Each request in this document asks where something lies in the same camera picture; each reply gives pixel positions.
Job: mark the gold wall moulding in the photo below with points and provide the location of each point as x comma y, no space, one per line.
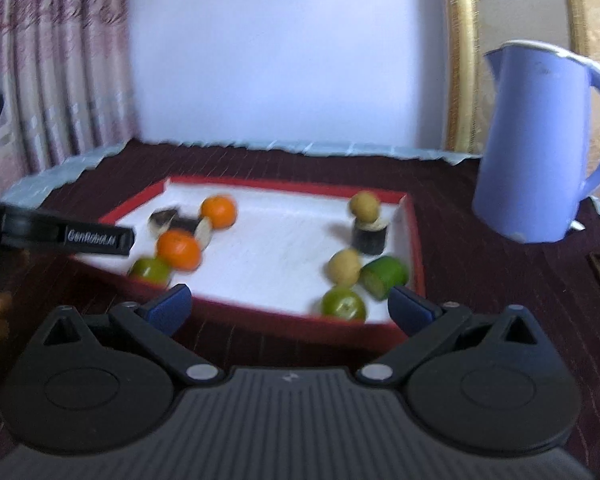
462,60
577,10

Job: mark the yellow longan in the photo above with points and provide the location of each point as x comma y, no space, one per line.
345,266
364,206

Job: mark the small mandarin orange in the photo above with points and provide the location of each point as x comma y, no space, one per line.
219,211

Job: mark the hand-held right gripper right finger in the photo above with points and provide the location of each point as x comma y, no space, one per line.
410,310

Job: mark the green cucumber piece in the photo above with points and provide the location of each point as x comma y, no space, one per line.
384,275

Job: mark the dark striped tablecloth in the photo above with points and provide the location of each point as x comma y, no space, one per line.
480,300

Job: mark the pink patterned curtain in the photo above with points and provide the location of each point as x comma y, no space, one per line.
55,85

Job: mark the red cardboard box tray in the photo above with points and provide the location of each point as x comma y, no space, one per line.
280,245

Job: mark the blue electric kettle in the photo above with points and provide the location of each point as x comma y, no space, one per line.
530,160

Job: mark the light blue checked cloth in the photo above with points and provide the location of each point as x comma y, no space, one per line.
45,180

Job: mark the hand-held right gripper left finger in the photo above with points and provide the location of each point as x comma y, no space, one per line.
170,307

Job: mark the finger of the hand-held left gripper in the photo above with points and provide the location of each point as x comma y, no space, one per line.
80,237

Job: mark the green tomato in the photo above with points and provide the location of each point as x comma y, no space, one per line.
150,269
343,305

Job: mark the short dark sugar cane piece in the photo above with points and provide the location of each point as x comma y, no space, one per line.
162,219

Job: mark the large mandarin orange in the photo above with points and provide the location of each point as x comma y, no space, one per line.
179,249

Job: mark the thick sugar cane cylinder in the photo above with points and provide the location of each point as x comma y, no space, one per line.
370,237

